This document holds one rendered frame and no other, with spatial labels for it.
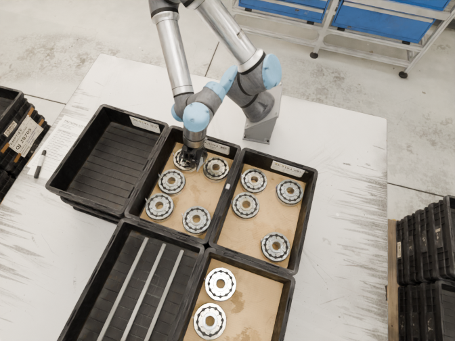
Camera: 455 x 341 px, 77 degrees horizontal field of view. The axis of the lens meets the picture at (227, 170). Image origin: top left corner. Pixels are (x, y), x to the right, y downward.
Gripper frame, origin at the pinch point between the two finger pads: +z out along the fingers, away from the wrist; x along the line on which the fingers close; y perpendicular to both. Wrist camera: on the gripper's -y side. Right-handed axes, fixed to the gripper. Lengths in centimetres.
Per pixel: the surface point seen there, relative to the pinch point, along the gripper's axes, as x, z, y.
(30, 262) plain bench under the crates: -44, 20, 54
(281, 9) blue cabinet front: 9, 47, -183
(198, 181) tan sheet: 4.8, 1.8, 6.8
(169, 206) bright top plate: -1.3, -0.3, 21.0
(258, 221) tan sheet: 31.7, -1.0, 14.6
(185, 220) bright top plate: 6.3, -1.2, 24.1
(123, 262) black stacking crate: -8.5, 3.6, 43.8
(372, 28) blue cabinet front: 84, 39, -188
